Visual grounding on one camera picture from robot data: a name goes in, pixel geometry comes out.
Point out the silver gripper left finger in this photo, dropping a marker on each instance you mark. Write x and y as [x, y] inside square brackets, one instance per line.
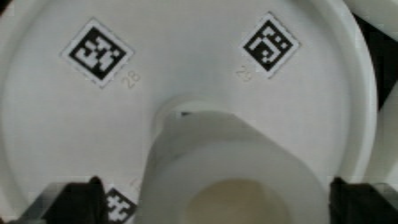
[70, 204]

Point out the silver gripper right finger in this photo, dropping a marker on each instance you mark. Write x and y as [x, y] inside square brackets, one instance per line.
[363, 203]

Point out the white cylindrical table leg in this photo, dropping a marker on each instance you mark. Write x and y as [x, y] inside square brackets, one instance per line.
[222, 178]

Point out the white round table top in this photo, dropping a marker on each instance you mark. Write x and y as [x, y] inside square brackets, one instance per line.
[103, 56]

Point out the white right fence block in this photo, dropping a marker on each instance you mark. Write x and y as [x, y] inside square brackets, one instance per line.
[382, 169]

